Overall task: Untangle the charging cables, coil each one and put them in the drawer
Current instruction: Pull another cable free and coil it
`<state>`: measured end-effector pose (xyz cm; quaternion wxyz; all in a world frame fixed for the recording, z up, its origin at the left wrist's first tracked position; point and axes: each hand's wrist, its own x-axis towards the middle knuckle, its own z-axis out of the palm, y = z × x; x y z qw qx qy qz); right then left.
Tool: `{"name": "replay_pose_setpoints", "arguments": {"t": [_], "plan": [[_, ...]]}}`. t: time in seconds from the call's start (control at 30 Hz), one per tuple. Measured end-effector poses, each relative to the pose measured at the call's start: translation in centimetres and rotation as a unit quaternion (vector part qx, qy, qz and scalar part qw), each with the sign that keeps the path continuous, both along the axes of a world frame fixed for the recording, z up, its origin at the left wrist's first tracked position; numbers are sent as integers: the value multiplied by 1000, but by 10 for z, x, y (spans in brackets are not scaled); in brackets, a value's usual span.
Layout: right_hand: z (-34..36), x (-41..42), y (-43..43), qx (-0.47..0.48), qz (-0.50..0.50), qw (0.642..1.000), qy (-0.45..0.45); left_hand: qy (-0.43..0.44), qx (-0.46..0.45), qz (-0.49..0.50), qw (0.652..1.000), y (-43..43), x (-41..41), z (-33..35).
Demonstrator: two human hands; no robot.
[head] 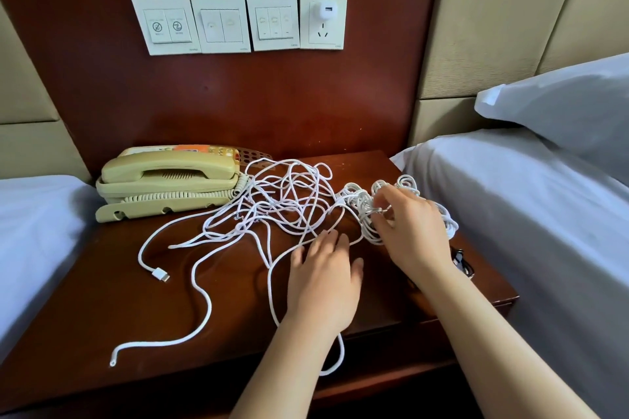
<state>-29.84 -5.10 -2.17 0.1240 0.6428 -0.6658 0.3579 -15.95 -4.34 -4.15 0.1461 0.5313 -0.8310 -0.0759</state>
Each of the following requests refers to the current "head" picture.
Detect person's left hand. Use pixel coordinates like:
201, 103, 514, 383
285, 229, 365, 337

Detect left bed white sheet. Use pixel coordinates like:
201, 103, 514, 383
0, 175, 104, 361

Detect wooden nightstand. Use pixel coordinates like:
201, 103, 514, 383
0, 149, 520, 419

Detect white triple rocker wall switch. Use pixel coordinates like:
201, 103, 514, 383
246, 0, 301, 52

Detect bed white sheet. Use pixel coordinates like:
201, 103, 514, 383
391, 127, 629, 419
0, 175, 104, 361

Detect beige padded headboard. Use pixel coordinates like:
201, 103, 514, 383
0, 1, 92, 182
408, 0, 629, 147

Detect white two-button wall switch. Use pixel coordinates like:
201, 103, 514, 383
130, 0, 202, 56

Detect person's right hand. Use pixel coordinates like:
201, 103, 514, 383
372, 183, 455, 284

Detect beige corded telephone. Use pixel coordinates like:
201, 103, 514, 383
95, 145, 271, 223

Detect white double rocker wall switch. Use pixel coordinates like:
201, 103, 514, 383
191, 0, 253, 54

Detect white pillow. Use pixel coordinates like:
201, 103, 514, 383
476, 52, 629, 184

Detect thin black cable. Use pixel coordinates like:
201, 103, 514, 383
452, 249, 476, 280

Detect right bed white sheet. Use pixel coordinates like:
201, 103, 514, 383
391, 127, 629, 419

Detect tangle of white cables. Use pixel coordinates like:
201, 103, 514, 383
108, 158, 353, 376

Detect person's left forearm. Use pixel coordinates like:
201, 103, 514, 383
231, 316, 345, 419

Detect dark wooden drawer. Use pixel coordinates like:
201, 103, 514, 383
314, 316, 512, 405

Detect dark wooden wall panel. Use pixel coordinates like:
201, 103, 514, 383
0, 0, 446, 177

